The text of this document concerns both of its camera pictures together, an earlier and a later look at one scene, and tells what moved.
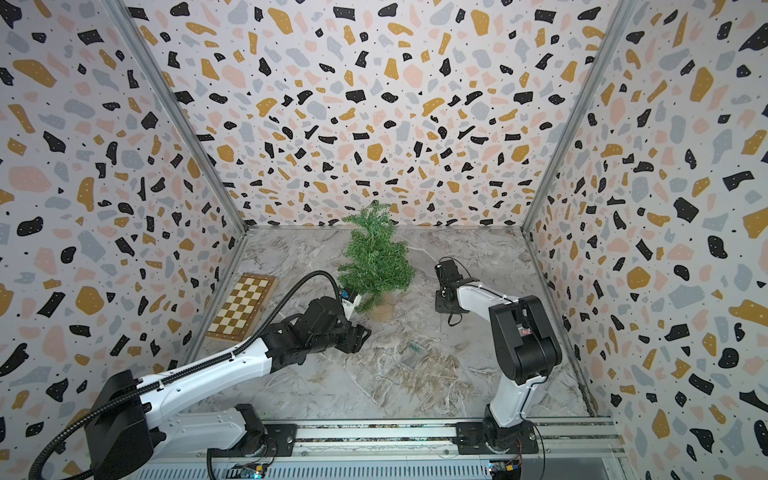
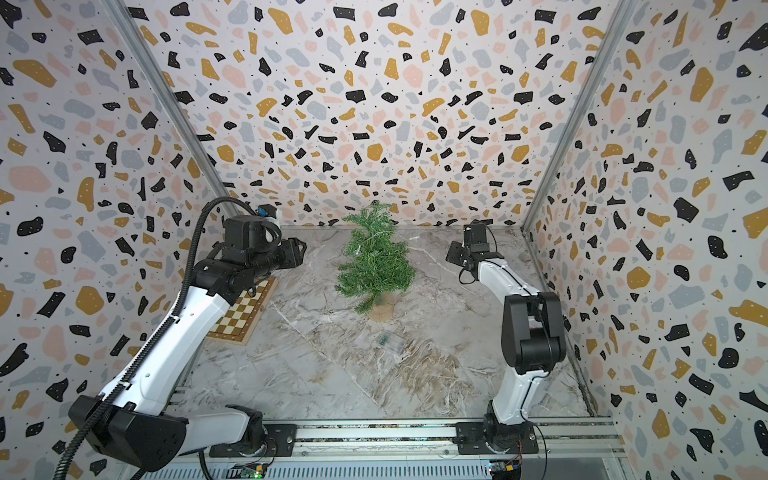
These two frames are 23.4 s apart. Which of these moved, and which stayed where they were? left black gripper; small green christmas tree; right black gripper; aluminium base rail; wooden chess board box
Moved: right black gripper; left black gripper
Stayed: aluminium base rail; small green christmas tree; wooden chess board box
